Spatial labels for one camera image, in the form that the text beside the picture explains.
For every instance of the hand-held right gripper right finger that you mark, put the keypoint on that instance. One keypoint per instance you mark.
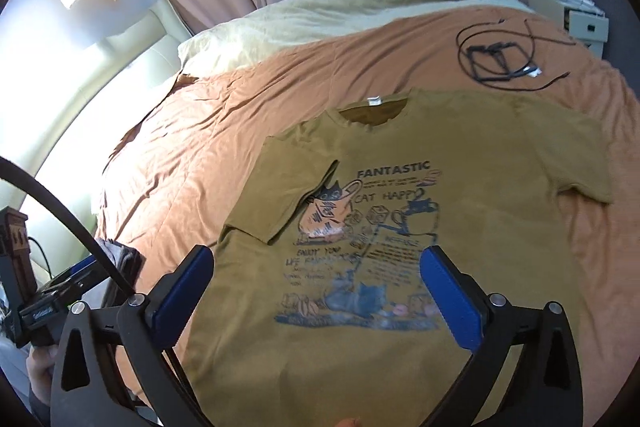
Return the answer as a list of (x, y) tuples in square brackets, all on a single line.
[(447, 292)]

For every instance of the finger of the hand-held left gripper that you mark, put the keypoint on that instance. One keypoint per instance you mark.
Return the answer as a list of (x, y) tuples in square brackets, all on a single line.
[(86, 265)]

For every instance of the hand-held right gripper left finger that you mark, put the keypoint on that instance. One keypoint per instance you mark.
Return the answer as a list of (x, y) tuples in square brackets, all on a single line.
[(182, 292)]

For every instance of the olive printed t-shirt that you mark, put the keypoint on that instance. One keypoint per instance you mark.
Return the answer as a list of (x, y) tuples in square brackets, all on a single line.
[(450, 157)]

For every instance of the person's left hand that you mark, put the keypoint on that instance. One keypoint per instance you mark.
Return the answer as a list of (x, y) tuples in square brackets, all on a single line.
[(39, 364)]

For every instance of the person's right hand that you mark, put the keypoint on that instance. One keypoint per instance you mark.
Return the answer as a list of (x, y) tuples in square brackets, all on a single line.
[(349, 422)]

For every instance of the grey folded cloth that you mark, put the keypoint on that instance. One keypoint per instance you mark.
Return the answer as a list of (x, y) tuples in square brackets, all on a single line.
[(122, 262)]

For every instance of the orange-brown blanket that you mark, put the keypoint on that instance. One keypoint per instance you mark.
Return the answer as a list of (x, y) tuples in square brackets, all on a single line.
[(225, 107)]

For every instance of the cream leather headboard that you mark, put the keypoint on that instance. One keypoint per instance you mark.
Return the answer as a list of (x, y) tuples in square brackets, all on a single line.
[(125, 57)]

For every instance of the white nightstand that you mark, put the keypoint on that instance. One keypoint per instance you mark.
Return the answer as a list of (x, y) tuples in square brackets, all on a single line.
[(575, 19)]

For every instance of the beige duvet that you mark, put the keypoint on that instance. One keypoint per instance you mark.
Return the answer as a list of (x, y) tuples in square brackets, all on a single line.
[(325, 12)]

